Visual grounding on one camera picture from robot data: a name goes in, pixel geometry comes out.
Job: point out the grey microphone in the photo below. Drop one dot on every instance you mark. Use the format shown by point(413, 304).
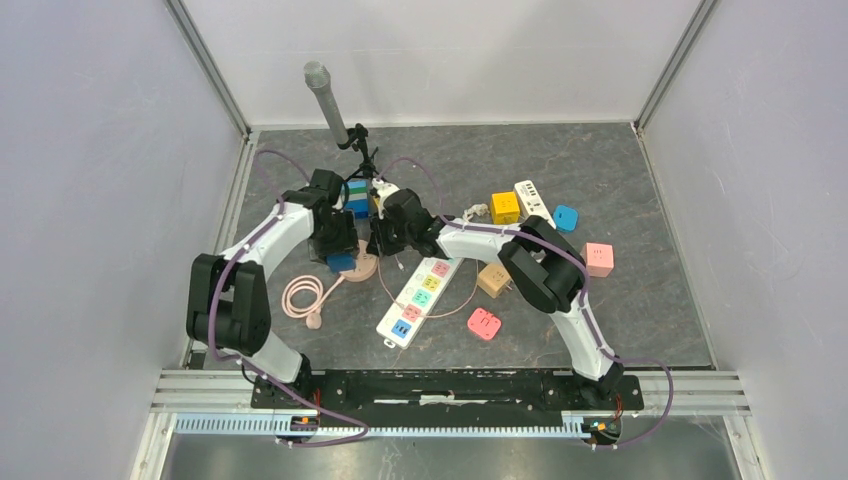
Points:
point(318, 80)

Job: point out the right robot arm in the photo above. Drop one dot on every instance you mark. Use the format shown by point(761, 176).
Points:
point(549, 273)

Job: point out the pink round socket with cable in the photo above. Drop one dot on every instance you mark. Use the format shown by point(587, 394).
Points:
point(365, 267)

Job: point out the black microphone tripod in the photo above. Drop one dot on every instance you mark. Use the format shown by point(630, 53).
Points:
point(355, 138)

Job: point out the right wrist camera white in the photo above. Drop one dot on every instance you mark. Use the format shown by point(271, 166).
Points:
point(380, 190)

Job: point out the large white power strip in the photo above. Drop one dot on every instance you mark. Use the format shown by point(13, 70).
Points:
point(413, 305)

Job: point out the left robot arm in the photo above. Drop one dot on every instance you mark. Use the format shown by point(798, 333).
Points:
point(228, 306)

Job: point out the pink cube socket adapter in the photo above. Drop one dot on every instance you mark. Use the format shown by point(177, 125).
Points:
point(599, 259)

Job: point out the blue plug adapter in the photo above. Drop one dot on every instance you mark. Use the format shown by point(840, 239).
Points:
point(565, 218)

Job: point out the small white USB power strip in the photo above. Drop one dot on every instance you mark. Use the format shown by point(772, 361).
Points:
point(531, 202)

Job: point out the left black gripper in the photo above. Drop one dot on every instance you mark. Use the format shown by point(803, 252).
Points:
point(347, 244)

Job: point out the wooden tan cube adapter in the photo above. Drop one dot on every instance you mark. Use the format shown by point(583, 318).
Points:
point(494, 280)

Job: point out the pink plug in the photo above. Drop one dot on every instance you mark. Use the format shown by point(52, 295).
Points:
point(483, 324)

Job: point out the blue green stacked block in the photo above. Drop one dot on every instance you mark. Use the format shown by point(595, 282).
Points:
point(356, 198)

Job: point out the blue cube adapter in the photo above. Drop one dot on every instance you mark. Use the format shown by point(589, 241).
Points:
point(341, 262)

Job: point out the yellow cube socket adapter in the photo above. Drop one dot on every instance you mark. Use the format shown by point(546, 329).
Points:
point(504, 208)

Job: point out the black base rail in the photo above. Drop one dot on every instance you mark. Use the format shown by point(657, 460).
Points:
point(527, 397)

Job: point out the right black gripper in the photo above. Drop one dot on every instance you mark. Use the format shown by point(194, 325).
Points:
point(378, 244)

